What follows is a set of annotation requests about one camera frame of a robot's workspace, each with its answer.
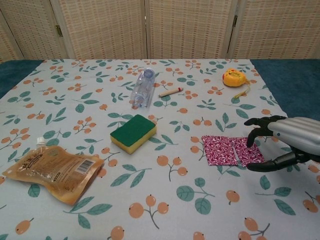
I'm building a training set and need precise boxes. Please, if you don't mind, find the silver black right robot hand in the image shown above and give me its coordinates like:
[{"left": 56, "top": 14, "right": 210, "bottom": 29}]
[{"left": 244, "top": 114, "right": 320, "bottom": 173}]

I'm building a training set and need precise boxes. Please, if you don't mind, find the wooden red-tipped pen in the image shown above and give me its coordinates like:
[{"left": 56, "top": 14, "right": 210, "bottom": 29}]
[{"left": 159, "top": 86, "right": 185, "bottom": 98}]

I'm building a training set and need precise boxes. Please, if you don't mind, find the floral print tablecloth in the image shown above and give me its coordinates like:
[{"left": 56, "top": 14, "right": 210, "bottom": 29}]
[{"left": 0, "top": 58, "right": 320, "bottom": 240}]

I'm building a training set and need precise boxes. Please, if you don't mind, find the green and yellow sponge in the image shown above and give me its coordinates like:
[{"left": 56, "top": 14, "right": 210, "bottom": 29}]
[{"left": 109, "top": 114, "right": 158, "bottom": 155}]

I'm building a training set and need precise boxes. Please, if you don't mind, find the yellow cartoon tape measure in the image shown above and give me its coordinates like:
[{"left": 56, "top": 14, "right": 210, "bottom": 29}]
[{"left": 222, "top": 68, "right": 252, "bottom": 100}]

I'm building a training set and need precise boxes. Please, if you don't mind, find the brown spouted liquid pouch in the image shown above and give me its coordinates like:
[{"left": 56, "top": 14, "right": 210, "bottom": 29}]
[{"left": 1, "top": 136, "right": 105, "bottom": 206}]

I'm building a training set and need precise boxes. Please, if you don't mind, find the woven rattan screen panel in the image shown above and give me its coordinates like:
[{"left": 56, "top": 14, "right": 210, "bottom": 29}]
[
  {"left": 144, "top": 0, "right": 237, "bottom": 61},
  {"left": 0, "top": 0, "right": 62, "bottom": 63},
  {"left": 227, "top": 0, "right": 320, "bottom": 61},
  {"left": 53, "top": 0, "right": 148, "bottom": 61}
]

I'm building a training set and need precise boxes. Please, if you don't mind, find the clear plastic water bottle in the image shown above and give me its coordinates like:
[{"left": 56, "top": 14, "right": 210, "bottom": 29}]
[{"left": 129, "top": 67, "right": 157, "bottom": 111}]

